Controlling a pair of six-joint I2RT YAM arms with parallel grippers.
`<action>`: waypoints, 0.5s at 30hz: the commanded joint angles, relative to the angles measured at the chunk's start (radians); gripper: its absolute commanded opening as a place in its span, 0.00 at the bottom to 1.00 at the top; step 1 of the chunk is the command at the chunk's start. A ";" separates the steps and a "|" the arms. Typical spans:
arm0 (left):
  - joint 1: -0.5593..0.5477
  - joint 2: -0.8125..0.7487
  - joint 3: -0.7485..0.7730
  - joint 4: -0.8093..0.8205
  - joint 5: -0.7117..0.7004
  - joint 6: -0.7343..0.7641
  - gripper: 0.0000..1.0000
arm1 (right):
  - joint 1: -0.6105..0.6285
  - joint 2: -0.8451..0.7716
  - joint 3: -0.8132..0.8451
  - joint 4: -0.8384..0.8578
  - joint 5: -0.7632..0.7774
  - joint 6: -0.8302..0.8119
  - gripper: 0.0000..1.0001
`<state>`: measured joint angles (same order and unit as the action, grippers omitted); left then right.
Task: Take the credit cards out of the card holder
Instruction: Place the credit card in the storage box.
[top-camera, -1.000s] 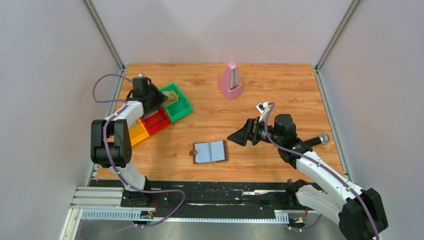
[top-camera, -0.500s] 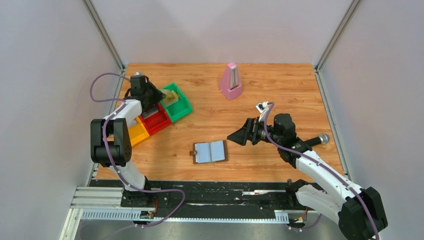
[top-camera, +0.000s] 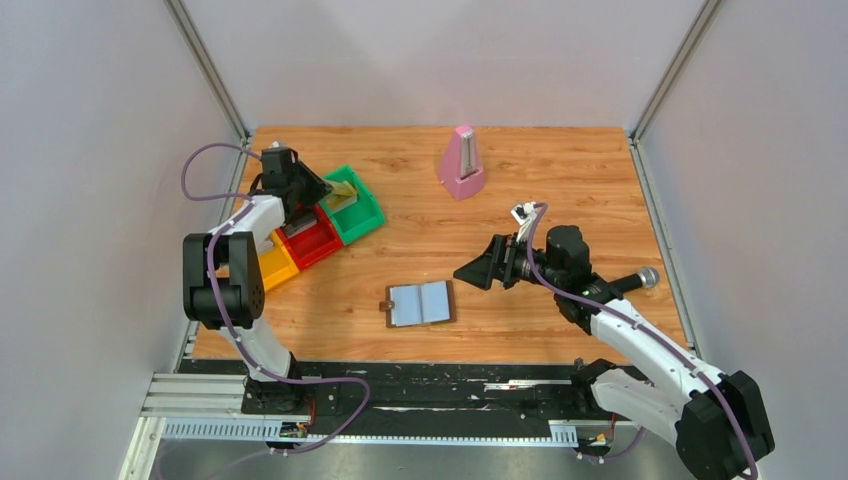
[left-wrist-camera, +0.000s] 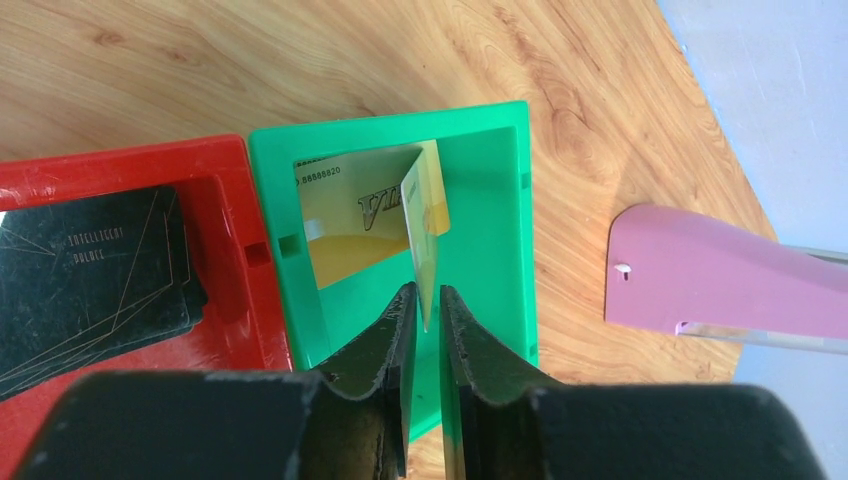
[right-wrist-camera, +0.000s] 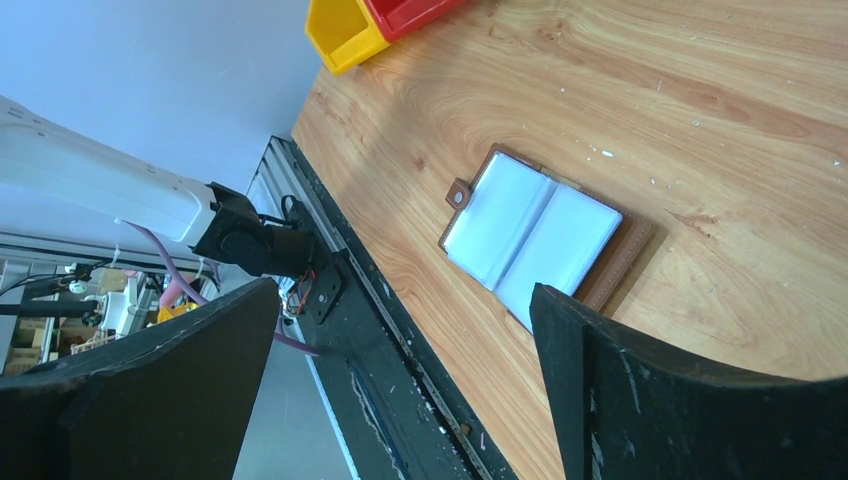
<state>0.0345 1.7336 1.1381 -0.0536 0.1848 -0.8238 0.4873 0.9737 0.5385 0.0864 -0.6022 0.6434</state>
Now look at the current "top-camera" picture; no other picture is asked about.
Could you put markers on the green plastic bin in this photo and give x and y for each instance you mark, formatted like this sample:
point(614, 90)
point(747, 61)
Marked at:
point(358, 217)

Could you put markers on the black mounting rail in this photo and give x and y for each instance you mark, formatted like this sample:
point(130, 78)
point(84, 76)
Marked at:
point(383, 403)

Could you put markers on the red plastic bin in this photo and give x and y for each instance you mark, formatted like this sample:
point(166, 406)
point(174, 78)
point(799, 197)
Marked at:
point(313, 243)

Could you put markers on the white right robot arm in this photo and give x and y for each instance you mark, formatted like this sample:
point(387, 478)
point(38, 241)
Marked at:
point(717, 422)

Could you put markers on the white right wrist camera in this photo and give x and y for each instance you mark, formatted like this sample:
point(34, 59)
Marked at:
point(525, 214)

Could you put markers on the gold card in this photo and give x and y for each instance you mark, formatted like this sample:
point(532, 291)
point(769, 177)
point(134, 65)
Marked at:
point(336, 204)
point(341, 189)

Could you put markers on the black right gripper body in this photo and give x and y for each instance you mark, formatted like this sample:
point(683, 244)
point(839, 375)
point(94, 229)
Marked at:
point(499, 261)

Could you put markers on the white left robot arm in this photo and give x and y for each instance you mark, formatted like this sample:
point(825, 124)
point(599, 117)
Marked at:
point(223, 288)

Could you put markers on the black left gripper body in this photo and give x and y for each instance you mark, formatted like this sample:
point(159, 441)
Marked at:
point(298, 187)

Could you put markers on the yellow plastic bin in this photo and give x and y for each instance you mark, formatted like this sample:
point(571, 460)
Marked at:
point(276, 263)

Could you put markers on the pink metronome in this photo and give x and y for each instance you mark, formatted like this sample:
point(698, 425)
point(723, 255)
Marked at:
point(461, 170)

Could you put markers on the black card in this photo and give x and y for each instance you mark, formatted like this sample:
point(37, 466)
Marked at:
point(299, 225)

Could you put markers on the gold card in green bin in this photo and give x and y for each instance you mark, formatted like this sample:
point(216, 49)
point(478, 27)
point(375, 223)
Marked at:
point(336, 204)

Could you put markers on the brown leather card holder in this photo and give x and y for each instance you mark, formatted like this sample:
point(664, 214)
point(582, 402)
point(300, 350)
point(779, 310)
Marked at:
point(413, 305)

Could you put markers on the black microphone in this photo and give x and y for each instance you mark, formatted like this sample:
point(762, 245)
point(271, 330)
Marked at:
point(645, 277)

